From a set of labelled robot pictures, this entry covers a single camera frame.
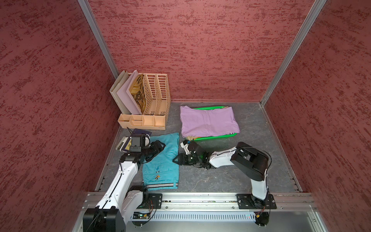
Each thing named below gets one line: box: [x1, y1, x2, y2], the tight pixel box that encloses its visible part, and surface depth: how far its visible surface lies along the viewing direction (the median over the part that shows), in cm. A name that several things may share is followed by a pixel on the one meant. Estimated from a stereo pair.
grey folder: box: [109, 70, 131, 115], surface depth 93 cm
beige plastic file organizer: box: [117, 73, 172, 131], surface depth 105 cm
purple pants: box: [180, 105, 241, 138], surface depth 99 cm
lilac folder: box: [115, 69, 143, 116], surface depth 94 cm
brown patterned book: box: [128, 73, 146, 115], surface depth 102 cm
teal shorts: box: [142, 132, 180, 191], surface depth 84 cm
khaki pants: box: [185, 135, 198, 141], surface depth 87 cm
